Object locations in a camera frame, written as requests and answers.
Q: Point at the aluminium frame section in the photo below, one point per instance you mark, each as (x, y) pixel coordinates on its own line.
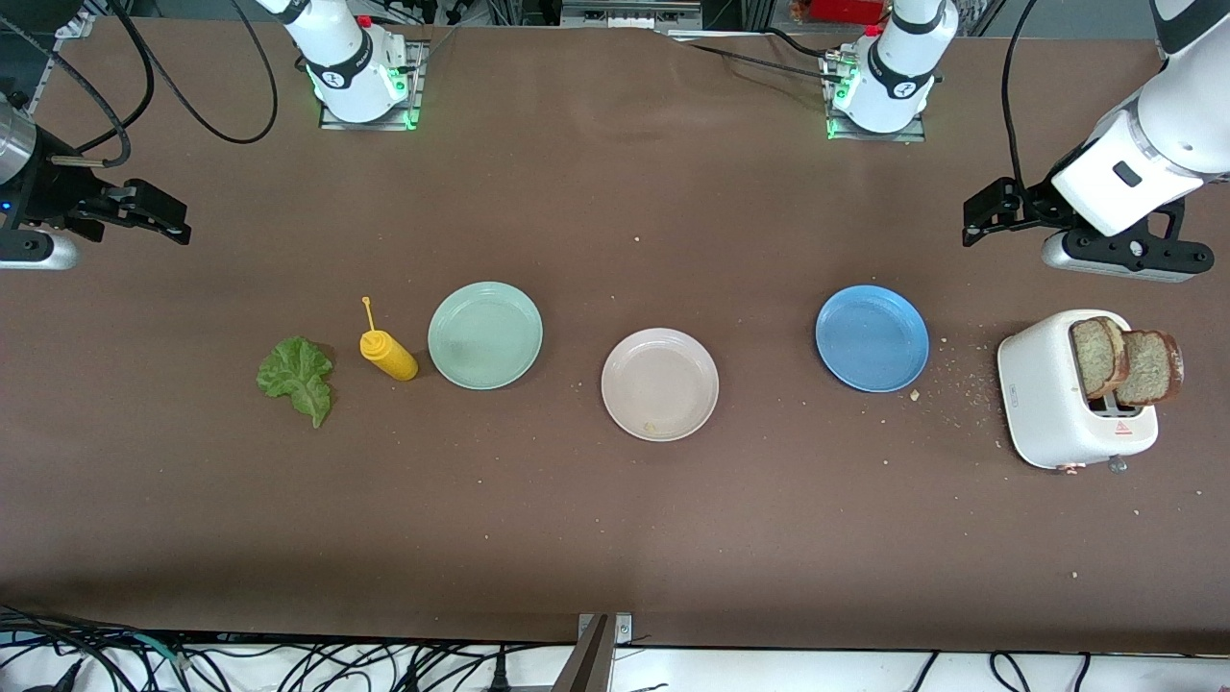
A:
(625, 14)

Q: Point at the mint green plate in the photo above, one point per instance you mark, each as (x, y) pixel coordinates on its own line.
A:
(485, 335)

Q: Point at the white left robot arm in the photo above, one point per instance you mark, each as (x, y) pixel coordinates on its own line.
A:
(903, 67)

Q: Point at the dark metal bar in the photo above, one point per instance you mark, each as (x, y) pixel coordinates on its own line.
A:
(586, 663)

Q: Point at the green lettuce leaf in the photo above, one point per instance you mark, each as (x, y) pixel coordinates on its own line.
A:
(293, 370)

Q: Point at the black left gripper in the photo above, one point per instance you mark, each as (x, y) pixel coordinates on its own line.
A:
(1039, 204)

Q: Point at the aluminium corner profile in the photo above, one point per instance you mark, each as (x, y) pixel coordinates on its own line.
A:
(77, 24)

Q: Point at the beige plate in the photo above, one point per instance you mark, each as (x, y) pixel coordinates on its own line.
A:
(660, 384)

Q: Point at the silver table edge bracket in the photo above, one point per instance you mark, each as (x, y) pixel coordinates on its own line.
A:
(623, 627)

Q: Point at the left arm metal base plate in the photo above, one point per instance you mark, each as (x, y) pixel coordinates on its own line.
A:
(874, 137)

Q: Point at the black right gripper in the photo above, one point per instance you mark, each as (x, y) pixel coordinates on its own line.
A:
(50, 190)

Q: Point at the brown-crust bread slice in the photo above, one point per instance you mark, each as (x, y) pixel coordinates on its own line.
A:
(1148, 367)
(1094, 356)

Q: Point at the white toaster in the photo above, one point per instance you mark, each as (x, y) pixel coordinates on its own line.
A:
(1043, 394)

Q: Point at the yellow squeeze sauce bottle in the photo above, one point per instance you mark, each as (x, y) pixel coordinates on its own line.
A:
(389, 356)

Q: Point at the red box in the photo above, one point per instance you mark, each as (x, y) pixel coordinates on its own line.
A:
(846, 10)

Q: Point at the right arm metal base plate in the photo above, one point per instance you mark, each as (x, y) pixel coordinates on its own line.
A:
(365, 126)

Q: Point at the blue plate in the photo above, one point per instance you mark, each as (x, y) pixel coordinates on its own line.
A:
(872, 338)

